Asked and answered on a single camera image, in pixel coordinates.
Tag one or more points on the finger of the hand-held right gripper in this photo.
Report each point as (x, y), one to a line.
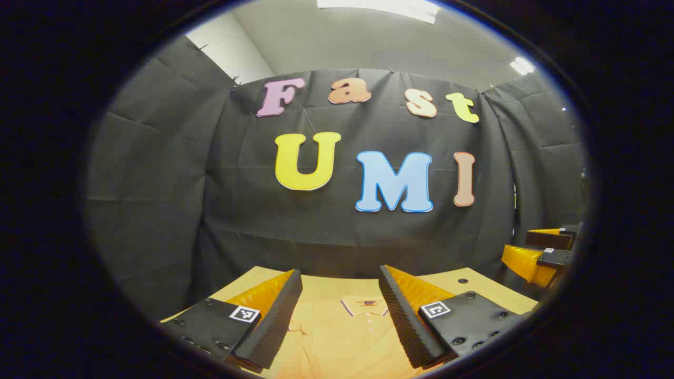
(529, 266)
(550, 241)

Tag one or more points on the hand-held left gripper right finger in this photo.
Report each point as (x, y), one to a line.
(403, 316)

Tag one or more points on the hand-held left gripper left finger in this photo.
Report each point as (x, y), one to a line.
(279, 316)

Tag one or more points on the orange T-shirt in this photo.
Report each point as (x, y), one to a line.
(337, 342)

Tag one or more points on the black backdrop cloth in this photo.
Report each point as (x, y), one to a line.
(237, 210)

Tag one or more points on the small ceiling light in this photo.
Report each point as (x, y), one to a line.
(522, 65)

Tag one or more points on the long ceiling light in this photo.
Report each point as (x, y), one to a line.
(379, 8)

